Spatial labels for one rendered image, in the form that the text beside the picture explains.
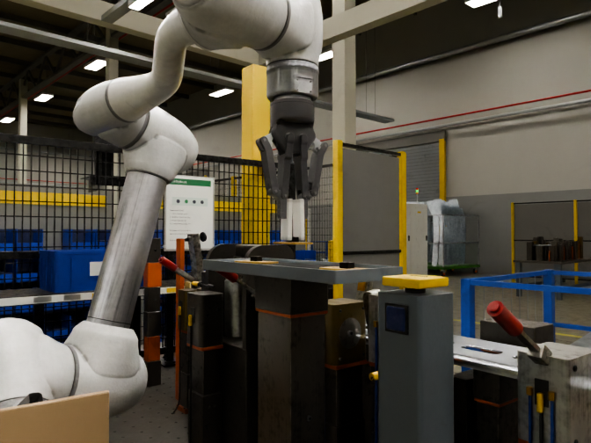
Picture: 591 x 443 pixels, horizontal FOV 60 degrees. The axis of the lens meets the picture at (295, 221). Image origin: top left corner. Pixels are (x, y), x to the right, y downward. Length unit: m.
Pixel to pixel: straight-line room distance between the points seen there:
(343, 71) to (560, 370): 8.75
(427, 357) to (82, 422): 0.65
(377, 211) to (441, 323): 4.06
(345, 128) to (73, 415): 8.30
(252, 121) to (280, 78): 1.54
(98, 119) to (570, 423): 1.06
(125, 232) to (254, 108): 1.28
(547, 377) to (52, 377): 0.90
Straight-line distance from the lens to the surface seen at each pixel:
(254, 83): 2.45
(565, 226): 13.54
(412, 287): 0.64
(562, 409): 0.75
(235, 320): 1.21
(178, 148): 1.34
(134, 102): 1.18
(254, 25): 0.80
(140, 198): 1.30
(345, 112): 9.12
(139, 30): 5.80
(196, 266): 1.53
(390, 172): 4.89
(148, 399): 1.74
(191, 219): 2.15
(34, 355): 1.18
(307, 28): 0.88
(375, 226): 4.68
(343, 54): 9.42
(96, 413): 1.06
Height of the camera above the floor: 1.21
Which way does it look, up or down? 1 degrees up
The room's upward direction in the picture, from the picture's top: straight up
